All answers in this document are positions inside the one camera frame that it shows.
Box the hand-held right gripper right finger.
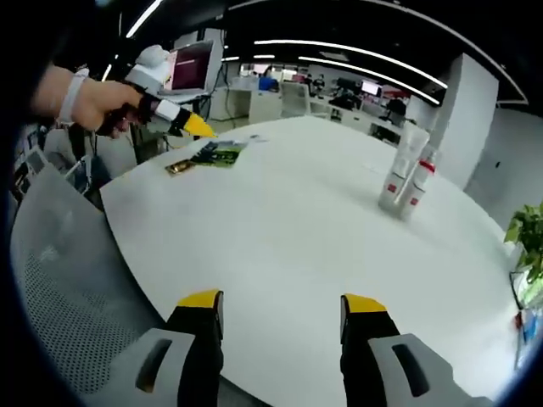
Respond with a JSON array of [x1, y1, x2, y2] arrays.
[[339, 293, 500, 407]]

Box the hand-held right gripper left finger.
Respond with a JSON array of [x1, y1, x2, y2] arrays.
[[80, 289, 225, 407]]

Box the red collar skincare bottle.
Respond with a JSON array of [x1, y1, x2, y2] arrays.
[[401, 146, 443, 220]]

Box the white skincare tube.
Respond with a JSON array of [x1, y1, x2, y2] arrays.
[[378, 126, 430, 209]]

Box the person's left hand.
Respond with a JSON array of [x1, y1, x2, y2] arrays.
[[74, 78, 148, 140]]

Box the green black packet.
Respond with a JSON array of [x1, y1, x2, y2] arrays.
[[189, 142, 248, 170]]

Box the monitor with purple screen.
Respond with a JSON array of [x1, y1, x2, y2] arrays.
[[169, 40, 216, 92]]

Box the gold brown packet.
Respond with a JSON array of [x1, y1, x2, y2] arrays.
[[164, 159, 197, 176]]

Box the white ceiling light strip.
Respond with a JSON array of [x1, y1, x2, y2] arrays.
[[299, 56, 441, 105], [126, 0, 165, 40], [254, 39, 450, 91]]

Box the row of white office desks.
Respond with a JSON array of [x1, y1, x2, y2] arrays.
[[211, 75, 409, 142]]

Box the white wristband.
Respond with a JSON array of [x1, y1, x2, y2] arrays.
[[57, 68, 91, 125]]

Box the white office chair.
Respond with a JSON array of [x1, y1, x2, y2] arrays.
[[279, 81, 311, 120]]

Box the grey mesh chair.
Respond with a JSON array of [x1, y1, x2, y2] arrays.
[[8, 163, 179, 398]]

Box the blue white packet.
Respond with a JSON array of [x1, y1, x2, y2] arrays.
[[514, 308, 543, 371]]

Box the green potted plant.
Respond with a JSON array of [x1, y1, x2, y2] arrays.
[[503, 203, 543, 283]]

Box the white square pillar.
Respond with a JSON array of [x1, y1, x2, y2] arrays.
[[432, 53, 500, 188]]

